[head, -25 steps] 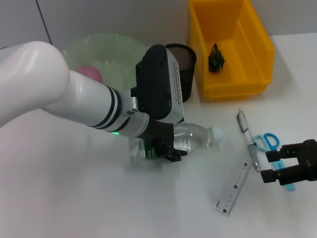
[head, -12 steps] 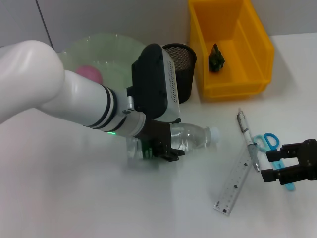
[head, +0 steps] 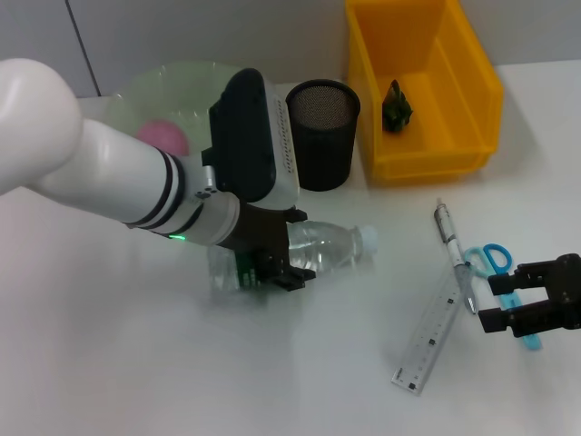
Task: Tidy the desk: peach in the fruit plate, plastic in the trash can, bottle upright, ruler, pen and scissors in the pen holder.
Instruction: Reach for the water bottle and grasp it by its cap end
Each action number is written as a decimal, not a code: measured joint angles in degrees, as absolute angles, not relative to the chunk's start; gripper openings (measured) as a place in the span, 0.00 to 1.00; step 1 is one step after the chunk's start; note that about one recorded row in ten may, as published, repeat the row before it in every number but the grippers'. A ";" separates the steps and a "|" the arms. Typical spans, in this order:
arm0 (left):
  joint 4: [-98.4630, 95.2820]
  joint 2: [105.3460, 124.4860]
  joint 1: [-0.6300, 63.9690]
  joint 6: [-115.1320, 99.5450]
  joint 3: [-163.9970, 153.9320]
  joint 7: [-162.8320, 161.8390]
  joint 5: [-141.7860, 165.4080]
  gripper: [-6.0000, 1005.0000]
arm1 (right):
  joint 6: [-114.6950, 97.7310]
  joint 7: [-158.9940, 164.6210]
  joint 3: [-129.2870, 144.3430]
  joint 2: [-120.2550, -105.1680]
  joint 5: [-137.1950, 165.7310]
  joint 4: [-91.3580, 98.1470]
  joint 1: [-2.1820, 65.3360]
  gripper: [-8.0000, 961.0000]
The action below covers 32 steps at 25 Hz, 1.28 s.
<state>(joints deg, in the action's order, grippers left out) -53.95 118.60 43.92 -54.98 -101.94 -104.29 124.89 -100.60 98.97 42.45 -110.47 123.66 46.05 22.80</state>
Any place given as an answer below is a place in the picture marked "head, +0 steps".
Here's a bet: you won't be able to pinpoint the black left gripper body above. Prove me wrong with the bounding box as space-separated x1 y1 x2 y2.
217 203 290 273

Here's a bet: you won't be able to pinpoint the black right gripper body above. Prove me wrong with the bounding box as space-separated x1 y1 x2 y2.
547 253 581 332

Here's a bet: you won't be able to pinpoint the green label water bottle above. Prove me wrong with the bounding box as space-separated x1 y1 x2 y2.
207 221 379 297

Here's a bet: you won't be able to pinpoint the pink peach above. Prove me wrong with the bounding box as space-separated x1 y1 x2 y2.
136 118 190 158

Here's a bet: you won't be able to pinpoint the green plastic wrapper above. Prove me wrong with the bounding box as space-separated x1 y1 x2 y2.
382 79 417 134

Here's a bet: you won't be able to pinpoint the blue scissors with sheath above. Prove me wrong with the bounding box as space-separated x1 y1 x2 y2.
463 243 542 351

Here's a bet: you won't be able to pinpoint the silver white pen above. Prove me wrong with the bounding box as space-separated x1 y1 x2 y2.
434 197 480 315

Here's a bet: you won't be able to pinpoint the black mesh pen holder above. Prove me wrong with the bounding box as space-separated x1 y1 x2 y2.
285 79 362 192

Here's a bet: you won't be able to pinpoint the clear plastic ruler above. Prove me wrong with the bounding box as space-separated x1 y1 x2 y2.
390 267 462 397

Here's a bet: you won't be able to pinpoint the translucent green fruit bowl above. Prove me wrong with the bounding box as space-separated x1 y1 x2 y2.
102 60 273 151

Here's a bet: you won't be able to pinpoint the yellow plastic bin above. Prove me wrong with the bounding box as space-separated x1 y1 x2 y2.
345 0 505 185

